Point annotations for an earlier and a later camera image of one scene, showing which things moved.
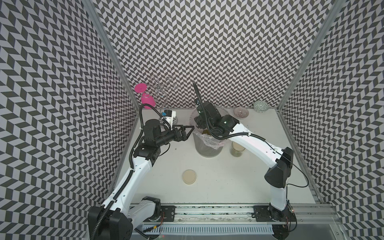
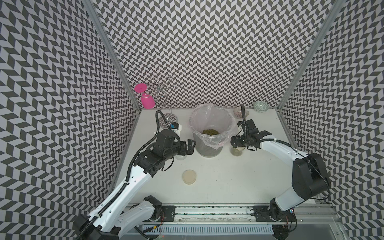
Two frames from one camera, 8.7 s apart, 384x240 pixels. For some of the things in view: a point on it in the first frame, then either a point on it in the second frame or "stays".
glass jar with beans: x=236 y=150 stays
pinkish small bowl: x=241 y=112 stays
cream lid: x=189 y=176 stays
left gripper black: x=183 y=136 → x=183 y=150
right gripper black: x=199 y=121 → x=235 y=141
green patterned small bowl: x=261 y=106 stays
